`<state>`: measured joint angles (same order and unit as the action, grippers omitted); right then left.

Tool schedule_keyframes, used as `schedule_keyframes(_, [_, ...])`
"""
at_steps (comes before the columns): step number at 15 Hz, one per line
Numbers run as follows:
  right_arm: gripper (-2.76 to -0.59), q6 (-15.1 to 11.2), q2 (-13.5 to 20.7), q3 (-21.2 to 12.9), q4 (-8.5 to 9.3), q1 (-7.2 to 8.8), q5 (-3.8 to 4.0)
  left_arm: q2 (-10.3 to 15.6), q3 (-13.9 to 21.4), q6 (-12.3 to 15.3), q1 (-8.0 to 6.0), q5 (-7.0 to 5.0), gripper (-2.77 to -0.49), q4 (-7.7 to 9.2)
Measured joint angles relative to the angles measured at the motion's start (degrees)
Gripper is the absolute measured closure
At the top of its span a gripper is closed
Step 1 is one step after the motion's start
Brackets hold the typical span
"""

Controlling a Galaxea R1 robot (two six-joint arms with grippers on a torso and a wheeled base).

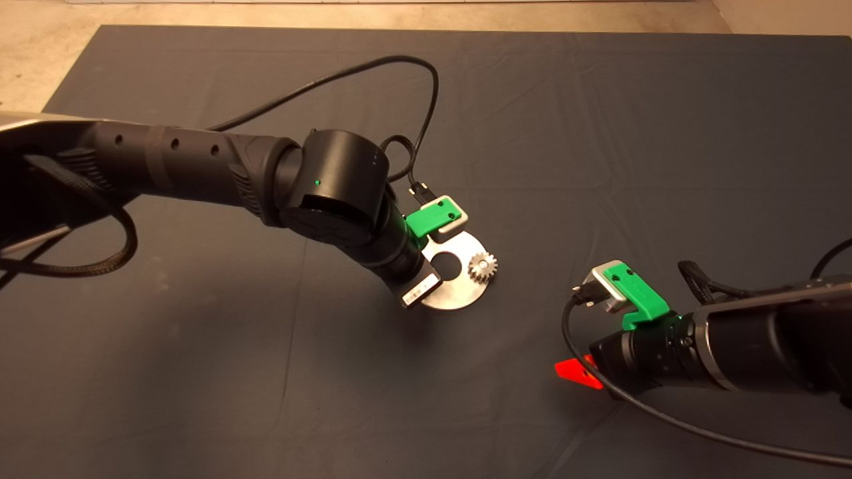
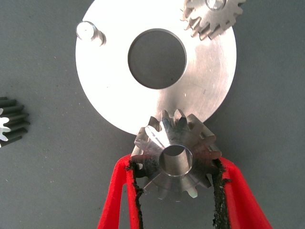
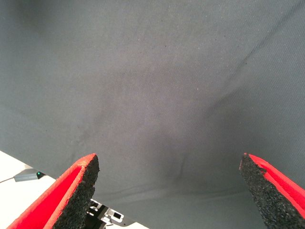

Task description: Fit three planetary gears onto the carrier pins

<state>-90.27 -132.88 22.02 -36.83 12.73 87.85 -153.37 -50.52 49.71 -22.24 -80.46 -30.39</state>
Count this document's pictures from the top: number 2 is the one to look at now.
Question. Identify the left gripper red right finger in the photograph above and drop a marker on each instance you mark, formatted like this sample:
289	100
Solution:
240	198

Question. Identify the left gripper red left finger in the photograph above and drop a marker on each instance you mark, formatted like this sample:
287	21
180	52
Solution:
114	190

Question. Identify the small steel planetary gear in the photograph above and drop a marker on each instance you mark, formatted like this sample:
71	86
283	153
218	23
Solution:
176	138
16	119
214	19

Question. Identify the round metal carrier plate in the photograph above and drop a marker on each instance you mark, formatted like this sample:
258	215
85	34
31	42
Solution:
107	83

